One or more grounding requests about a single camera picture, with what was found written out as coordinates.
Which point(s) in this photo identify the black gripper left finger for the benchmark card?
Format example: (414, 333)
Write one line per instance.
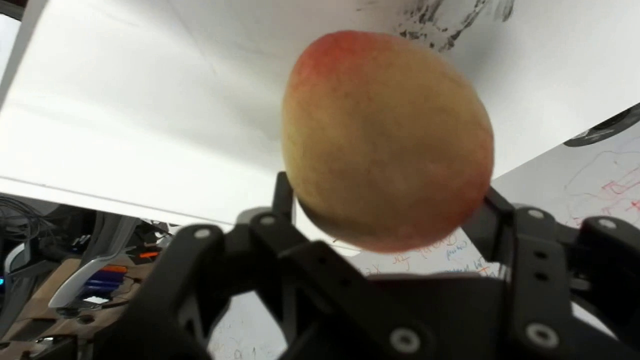
(193, 281)

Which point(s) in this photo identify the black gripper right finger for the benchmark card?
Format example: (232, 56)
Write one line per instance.
(566, 287)

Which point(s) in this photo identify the black curved object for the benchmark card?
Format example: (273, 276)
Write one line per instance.
(600, 130)

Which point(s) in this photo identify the blue markers bundle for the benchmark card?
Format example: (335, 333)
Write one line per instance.
(106, 281)

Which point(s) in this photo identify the brown cardboard tray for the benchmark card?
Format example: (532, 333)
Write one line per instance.
(41, 312)

